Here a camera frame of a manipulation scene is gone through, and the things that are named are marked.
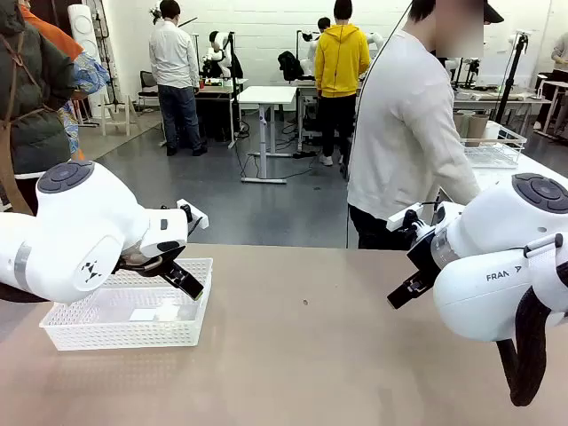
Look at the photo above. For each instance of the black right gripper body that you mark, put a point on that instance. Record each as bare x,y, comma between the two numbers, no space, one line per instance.
423,259

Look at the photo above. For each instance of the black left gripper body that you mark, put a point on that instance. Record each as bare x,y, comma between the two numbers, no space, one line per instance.
142,264

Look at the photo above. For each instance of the white perforated plastic basket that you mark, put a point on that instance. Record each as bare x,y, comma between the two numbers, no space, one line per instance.
133,337

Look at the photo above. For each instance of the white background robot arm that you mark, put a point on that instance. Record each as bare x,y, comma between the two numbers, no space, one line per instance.
310,53
218,44

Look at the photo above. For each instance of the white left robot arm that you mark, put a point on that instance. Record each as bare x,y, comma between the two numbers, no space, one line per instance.
80,231

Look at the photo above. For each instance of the person's right forearm white sleeve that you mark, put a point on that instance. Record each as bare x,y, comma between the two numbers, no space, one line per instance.
459,177

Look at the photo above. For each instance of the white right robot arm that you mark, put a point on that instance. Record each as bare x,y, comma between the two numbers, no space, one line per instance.
488,231

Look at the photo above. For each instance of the white paper label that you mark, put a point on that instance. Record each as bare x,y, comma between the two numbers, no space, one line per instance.
142,314

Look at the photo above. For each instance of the brown paper cup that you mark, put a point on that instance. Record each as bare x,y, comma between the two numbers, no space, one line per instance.
481,128
468,126
458,124

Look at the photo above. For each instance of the white side table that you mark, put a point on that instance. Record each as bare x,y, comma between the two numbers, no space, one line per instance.
537,166

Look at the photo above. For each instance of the person in white sweater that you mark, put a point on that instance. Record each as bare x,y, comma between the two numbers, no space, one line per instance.
399,111

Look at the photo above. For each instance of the white wooden step stool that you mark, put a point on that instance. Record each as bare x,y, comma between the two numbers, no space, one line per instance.
116,111

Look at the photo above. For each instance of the black office chair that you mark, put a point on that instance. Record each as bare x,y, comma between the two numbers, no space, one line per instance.
148,82

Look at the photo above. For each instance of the dark background workbench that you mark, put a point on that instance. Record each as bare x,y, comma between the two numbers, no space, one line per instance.
217,89

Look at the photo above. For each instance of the black tripod stand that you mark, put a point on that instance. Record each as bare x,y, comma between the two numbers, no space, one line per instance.
510,75

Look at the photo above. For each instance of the white standing desk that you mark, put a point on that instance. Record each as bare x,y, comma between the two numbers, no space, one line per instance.
266,94

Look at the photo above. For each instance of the mannequin in green puffer jacket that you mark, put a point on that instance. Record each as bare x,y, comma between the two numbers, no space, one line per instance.
26,89

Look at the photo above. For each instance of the man in white shirt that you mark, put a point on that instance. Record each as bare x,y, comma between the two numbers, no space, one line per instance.
173,53

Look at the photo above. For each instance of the person in yellow hoodie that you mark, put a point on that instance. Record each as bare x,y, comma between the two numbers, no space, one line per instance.
341,57

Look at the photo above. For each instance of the black backpack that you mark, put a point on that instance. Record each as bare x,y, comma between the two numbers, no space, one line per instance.
290,66

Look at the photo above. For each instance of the white tower fan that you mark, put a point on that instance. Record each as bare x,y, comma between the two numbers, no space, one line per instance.
86,35

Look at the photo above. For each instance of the person in dark clothes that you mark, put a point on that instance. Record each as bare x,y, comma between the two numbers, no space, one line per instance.
324,24

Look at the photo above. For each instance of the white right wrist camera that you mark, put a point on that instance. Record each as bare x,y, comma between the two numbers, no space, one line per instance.
399,218

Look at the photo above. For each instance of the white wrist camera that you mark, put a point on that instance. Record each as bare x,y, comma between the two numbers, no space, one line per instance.
197,219
399,218

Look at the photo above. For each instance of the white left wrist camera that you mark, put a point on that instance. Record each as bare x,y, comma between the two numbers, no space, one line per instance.
197,219

